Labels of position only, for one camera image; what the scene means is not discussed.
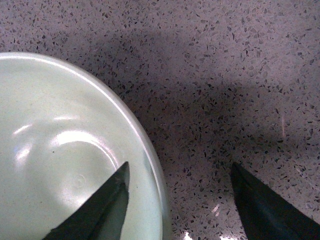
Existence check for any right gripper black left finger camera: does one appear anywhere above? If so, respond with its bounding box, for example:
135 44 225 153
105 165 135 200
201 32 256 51
44 161 130 240

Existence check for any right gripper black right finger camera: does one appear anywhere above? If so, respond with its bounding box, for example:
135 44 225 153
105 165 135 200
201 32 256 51
230 162 320 240

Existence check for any green bowl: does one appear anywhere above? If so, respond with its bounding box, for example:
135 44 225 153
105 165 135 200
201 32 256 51
0 52 172 240

